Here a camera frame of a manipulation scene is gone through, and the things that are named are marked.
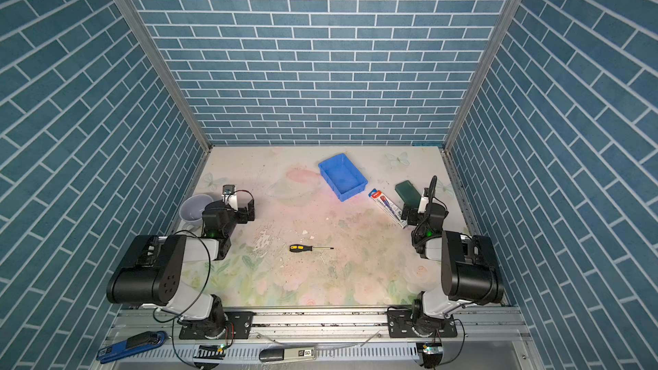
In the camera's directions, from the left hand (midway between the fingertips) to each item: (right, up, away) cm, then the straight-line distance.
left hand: (245, 198), depth 94 cm
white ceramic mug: (-19, -5, -2) cm, 20 cm away
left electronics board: (-2, -41, -21) cm, 46 cm away
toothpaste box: (+54, -4, +5) cm, 55 cm away
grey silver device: (+19, -36, -29) cm, 50 cm away
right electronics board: (+62, -43, -20) cm, 78 cm away
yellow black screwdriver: (+22, -16, -6) cm, 28 cm away
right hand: (+66, -2, +2) cm, 66 cm away
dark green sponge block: (+63, +1, +10) cm, 64 cm away
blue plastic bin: (+36, +7, +15) cm, 40 cm away
